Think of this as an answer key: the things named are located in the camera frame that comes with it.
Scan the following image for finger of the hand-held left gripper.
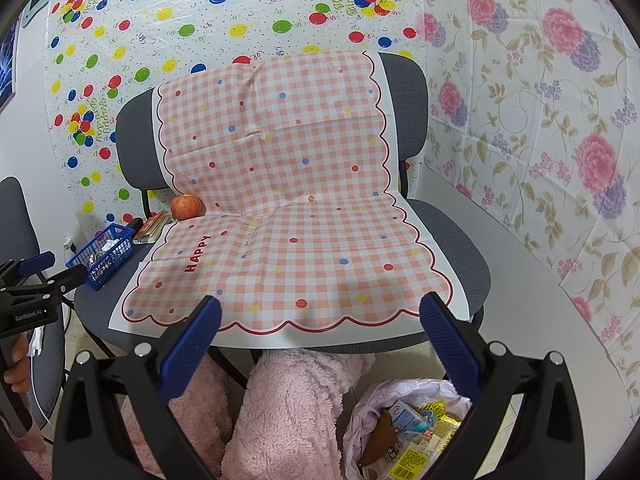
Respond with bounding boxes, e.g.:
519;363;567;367
20;264;90;306
0;251;57;288

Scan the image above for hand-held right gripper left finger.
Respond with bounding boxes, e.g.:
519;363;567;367
52;295;223;480

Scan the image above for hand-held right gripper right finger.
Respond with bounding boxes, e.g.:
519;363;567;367
419;291;586;480

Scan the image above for pale pink plastic bag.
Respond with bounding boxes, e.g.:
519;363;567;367
345;379;473;480

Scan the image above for brown wrapper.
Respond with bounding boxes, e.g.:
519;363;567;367
357;407;396;466

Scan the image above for yellow label snack packet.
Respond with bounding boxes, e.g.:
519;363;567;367
390;447;441;480

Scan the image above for person's left forearm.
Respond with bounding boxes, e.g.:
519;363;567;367
12;427;56;480

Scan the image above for person's left hand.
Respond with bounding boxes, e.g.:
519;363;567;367
2;337;31;393

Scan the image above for silver foil wrappers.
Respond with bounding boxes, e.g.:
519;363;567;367
87;250;121;282

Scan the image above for grey office chair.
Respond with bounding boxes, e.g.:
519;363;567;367
75;52;493;391
0;176;68;421

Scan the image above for person's left leg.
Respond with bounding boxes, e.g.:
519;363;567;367
112;347;236;480

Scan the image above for person's leg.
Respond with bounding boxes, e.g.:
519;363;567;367
220;347;377;480
112;347;236;480

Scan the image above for blue plastic basket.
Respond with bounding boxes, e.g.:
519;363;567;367
66;223;136;292

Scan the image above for orange printed packet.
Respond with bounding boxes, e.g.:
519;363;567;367
135;210;173;244

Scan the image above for person's right leg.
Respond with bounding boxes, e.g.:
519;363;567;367
220;347;377;480

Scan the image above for red apple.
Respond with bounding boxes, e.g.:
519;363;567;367
171;193;206;221

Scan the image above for pink checkered plastic cloth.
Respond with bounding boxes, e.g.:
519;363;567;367
109;51;473;348

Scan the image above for thin white cable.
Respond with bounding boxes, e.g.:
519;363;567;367
27;327;53;423

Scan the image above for dark blue wall poster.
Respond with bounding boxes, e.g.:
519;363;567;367
0;22;21;111

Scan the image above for floral print wall sheet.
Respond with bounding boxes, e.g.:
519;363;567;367
417;0;640;361

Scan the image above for balloon print wall sheet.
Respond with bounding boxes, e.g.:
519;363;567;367
42;0;431;226

